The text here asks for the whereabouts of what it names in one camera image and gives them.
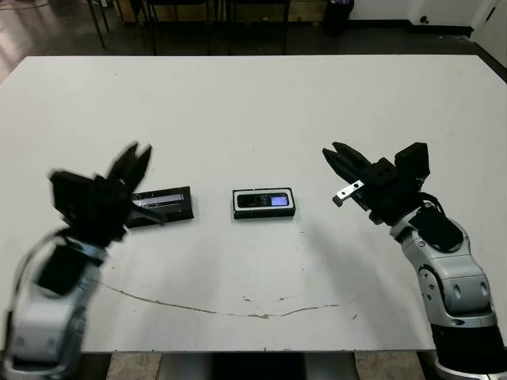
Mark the black handheld camera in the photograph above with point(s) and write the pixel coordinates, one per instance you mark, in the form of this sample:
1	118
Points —
257	200

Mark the small black wall fixture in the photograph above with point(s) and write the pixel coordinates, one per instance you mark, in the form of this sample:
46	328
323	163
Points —
424	19

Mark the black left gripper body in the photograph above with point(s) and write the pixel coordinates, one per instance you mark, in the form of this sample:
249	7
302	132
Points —
95	213

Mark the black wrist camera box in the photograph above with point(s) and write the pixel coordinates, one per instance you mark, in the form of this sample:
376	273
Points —
414	160
73	196

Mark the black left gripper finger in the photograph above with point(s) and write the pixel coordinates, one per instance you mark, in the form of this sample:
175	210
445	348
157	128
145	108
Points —
123	164
142	166

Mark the black solid-back office chair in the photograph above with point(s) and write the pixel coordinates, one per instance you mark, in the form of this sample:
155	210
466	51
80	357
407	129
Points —
283	39

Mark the black mesh office chair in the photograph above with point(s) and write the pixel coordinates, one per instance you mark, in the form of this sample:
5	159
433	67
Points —
153	39

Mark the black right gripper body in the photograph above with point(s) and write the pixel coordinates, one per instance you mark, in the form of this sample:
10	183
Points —
392	190

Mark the white door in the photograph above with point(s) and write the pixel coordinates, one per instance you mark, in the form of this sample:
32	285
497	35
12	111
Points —
481	20

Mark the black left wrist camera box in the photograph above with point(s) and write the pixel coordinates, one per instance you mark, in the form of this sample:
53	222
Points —
73	196

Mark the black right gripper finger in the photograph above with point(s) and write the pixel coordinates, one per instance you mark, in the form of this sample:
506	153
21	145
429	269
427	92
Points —
352	156
340	168

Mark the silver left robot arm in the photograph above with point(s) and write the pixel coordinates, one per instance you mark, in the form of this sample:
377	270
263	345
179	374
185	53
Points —
47	308

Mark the glossy black box lid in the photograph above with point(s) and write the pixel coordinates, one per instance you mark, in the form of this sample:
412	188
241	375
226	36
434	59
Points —
174	206

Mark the black waste bin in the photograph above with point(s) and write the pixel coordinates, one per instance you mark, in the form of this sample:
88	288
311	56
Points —
336	20

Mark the grey black robot body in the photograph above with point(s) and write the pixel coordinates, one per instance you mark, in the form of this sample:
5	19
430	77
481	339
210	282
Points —
257	368

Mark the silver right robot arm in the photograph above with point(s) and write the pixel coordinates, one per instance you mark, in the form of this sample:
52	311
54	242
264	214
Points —
455	285

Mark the black box base white insert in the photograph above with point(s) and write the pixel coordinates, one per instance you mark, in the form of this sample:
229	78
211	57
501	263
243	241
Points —
261	215

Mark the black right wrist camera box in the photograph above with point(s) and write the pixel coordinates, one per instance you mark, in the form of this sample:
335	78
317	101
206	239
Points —
414	160

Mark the grey chair black legs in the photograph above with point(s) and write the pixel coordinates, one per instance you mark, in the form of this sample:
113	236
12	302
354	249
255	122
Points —
100	35

